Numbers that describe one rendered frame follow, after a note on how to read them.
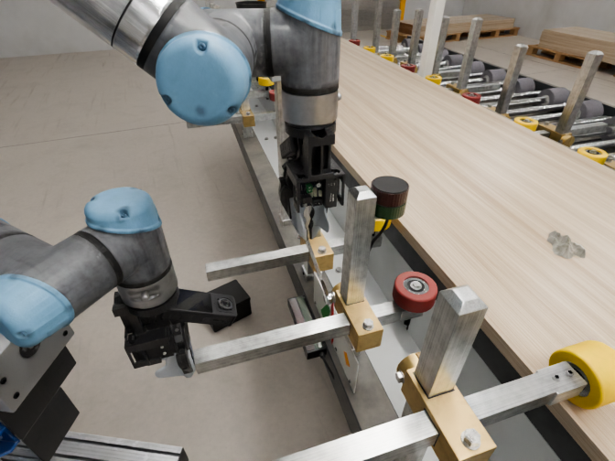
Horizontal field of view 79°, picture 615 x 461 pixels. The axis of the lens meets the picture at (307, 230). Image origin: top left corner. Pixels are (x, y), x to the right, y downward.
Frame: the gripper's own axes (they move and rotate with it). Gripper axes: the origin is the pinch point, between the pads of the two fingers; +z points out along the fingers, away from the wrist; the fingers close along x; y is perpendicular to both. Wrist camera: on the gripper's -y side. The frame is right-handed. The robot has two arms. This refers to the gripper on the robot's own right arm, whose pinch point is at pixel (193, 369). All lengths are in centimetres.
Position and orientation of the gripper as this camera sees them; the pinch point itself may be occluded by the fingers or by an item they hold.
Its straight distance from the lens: 71.9
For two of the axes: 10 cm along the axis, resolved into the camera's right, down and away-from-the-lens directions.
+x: 3.0, 5.7, -7.6
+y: -9.5, 1.8, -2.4
